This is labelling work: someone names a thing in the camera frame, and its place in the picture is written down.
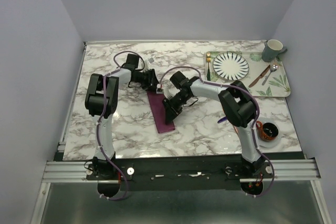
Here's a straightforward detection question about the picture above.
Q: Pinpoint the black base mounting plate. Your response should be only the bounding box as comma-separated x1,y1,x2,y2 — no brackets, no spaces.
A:
84,154,273,192

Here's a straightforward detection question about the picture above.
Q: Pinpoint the brown handled knife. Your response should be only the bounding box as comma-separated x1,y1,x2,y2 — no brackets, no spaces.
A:
248,65,270,88

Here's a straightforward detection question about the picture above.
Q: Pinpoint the gold spoon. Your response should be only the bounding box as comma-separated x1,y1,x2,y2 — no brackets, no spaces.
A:
206,52,211,81

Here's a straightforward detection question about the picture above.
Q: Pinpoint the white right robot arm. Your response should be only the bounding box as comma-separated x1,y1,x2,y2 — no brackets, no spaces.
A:
162,71,265,178

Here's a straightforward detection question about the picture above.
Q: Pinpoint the striped white blue plate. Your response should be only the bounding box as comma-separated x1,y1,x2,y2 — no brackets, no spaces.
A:
212,52,249,81

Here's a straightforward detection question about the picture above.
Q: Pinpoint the round table cable hole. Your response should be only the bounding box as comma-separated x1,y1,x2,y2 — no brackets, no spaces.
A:
256,121,279,142

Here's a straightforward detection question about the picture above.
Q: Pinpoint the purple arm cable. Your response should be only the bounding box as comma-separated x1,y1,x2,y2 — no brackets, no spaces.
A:
96,50,146,201
159,66,276,198

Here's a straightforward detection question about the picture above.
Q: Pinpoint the purple satin napkin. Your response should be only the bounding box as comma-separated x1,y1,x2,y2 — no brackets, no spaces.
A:
147,92,175,134

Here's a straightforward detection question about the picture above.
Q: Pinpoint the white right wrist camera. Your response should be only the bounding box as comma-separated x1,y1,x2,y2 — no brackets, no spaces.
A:
156,83,172,98

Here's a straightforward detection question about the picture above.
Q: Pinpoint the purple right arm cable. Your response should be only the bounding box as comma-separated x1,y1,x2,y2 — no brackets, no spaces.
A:
159,66,276,198

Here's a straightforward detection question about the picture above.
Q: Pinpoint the aluminium frame rail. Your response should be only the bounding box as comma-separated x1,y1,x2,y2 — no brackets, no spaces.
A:
42,157,321,183

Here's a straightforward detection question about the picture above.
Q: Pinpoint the purple handled knife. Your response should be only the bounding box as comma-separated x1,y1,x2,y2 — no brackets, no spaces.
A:
217,116,227,123

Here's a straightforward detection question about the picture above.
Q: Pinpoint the white saucer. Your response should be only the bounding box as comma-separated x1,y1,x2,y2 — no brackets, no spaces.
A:
258,132,282,148

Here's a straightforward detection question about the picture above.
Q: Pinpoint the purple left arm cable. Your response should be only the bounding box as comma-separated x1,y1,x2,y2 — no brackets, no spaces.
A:
96,50,146,201

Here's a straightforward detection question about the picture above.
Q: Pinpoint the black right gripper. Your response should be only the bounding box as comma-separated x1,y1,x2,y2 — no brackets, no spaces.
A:
161,92,191,125

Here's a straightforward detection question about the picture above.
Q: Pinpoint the leaf pattern serving tray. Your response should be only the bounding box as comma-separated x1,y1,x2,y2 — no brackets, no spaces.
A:
205,51,291,98

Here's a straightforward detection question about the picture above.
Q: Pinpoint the silver spoon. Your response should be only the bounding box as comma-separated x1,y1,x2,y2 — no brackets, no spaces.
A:
262,64,279,86

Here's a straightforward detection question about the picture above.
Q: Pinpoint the grey green mug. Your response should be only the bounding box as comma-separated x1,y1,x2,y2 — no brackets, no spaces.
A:
261,39,288,62

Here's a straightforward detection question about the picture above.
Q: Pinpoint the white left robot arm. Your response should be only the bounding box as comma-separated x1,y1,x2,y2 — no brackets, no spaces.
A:
85,51,159,179

